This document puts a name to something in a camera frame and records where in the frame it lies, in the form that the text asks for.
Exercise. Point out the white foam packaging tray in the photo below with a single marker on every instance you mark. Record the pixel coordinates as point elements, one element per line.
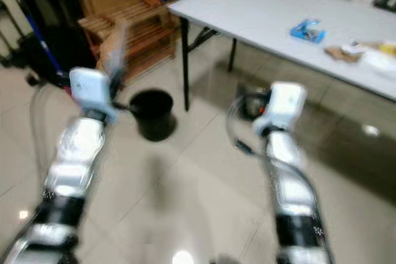
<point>380,61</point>

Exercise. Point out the red dustpan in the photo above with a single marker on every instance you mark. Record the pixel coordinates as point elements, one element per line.
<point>67,89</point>

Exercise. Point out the crumpled blue wrapper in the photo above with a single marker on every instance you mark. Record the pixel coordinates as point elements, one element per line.
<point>306,31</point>

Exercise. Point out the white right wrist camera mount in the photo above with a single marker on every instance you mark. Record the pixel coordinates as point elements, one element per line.
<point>284,103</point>

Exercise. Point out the black rubbish bin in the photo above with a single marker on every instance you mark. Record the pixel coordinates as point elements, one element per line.
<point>153,115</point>

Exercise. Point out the grey table with black legs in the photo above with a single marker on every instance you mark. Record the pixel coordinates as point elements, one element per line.
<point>253,7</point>

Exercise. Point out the yellow blister package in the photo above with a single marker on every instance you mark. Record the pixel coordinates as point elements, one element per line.
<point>387,47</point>

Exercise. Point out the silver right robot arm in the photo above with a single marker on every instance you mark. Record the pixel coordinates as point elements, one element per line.
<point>288,177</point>

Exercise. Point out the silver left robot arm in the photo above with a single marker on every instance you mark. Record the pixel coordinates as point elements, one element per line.
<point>77,165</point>

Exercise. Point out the wooden slatted rack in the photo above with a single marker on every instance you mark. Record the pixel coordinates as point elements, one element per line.
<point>96,26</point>

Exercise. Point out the flat brown cardboard piece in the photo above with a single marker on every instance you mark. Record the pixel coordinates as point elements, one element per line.
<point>342,54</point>

